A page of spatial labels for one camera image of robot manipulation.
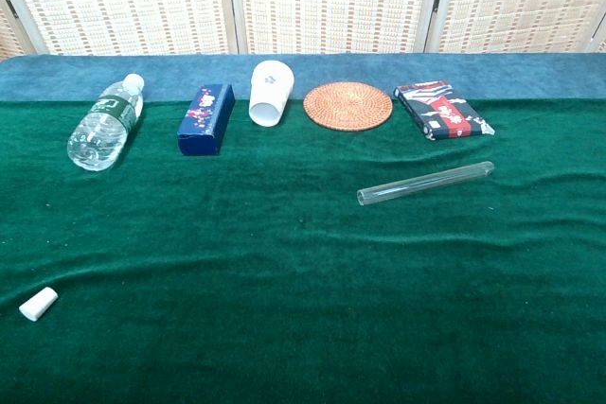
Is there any clear glass tube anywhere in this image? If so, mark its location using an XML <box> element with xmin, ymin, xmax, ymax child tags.
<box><xmin>356</xmin><ymin>160</ymin><xmax>495</xmax><ymax>207</ymax></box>

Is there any white stopper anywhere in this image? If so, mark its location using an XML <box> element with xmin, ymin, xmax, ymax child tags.
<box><xmin>18</xmin><ymin>286</ymin><xmax>60</xmax><ymax>324</ymax></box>

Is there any round woven rattan coaster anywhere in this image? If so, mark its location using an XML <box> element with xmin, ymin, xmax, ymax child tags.
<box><xmin>302</xmin><ymin>81</ymin><xmax>394</xmax><ymax>132</ymax></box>

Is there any white paper cup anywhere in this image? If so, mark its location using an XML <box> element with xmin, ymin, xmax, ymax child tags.
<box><xmin>248</xmin><ymin>60</ymin><xmax>295</xmax><ymax>128</ymax></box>

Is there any green velvet cloth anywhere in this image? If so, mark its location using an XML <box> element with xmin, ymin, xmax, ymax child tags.
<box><xmin>0</xmin><ymin>98</ymin><xmax>606</xmax><ymax>404</ymax></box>

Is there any blue rectangular box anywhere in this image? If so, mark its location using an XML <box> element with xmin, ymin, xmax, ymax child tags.
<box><xmin>176</xmin><ymin>82</ymin><xmax>237</xmax><ymax>157</ymax></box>

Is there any black red patterned packet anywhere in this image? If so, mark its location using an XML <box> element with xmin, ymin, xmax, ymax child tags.
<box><xmin>393</xmin><ymin>79</ymin><xmax>496</xmax><ymax>142</ymax></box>

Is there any clear plastic water bottle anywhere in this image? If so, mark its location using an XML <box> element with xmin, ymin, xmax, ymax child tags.
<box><xmin>66</xmin><ymin>73</ymin><xmax>145</xmax><ymax>172</ymax></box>

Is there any blue table cover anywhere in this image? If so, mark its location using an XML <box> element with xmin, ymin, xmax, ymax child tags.
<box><xmin>0</xmin><ymin>52</ymin><xmax>606</xmax><ymax>103</ymax></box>

